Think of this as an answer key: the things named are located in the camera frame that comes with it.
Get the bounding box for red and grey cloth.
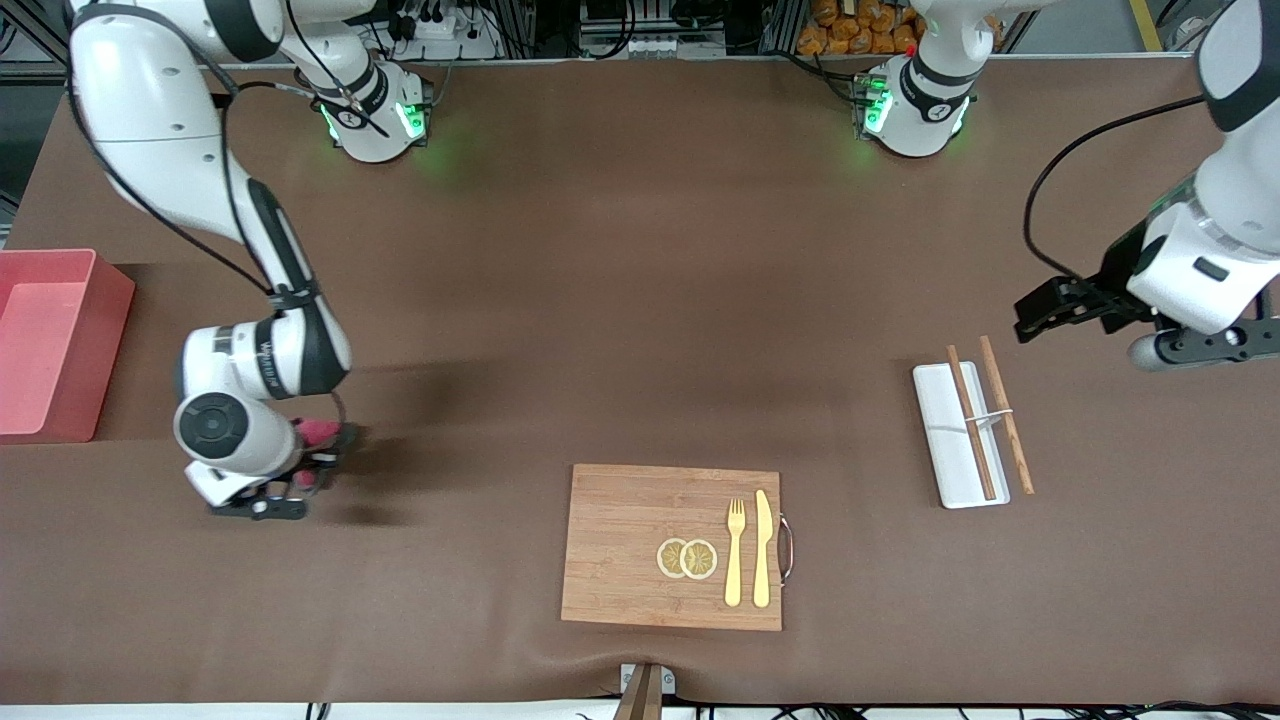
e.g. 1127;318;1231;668
288;417;347;493

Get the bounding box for white rectangular tray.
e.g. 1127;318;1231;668
912;362;1012;509

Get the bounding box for pink plastic bin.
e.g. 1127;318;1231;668
0;249;136;444

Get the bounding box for wooden cutting board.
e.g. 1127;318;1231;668
560;463;796;632

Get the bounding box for pile of orange packets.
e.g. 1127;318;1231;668
798;0;929;57

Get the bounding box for yellow knife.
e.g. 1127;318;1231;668
752;489;774;609

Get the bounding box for yellow fork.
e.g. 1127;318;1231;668
724;498;748;608

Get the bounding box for white power strip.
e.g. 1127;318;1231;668
385;8;503;61

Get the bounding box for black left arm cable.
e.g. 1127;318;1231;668
1023;95;1207;283

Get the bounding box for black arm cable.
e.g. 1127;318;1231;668
64;58;393;301
1023;95;1207;283

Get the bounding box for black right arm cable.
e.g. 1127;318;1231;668
64;58;393;301

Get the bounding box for metal table edge bracket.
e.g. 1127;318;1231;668
612;662;677;720

